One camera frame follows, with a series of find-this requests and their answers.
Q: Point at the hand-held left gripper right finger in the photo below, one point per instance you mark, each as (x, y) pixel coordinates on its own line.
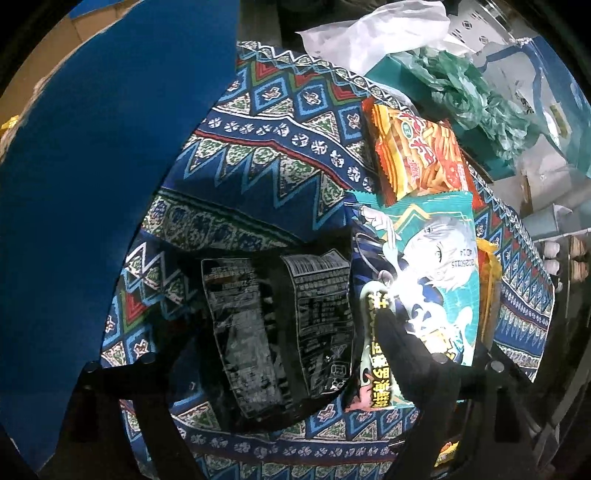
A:
(406, 350)

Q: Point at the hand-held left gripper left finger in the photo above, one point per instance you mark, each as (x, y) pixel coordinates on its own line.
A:
(152, 406)

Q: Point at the teal cartoon snack packet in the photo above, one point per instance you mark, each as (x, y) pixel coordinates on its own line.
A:
(429, 258)

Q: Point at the yellow snack packet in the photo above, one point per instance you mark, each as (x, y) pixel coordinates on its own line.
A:
(487, 277)

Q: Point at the black snack packet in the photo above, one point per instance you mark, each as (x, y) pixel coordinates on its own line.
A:
(277, 323)

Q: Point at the orange fries snack packet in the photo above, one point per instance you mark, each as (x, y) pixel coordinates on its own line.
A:
(415, 152)

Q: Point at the blue-edged cardboard box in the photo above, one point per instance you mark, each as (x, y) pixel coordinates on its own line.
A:
(92, 184)

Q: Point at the grey shoe rack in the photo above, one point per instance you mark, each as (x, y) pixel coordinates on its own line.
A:
(563, 258)

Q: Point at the blue patterned tablecloth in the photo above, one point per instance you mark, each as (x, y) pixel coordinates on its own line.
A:
(277, 152)

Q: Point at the plastic bag with green contents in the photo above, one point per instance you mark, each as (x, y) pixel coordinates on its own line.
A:
(452, 87)

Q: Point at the blue plastic bag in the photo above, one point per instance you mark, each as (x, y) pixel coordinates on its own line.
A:
(554, 115)

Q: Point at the white printed tin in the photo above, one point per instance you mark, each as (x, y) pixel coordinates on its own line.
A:
(480, 23)

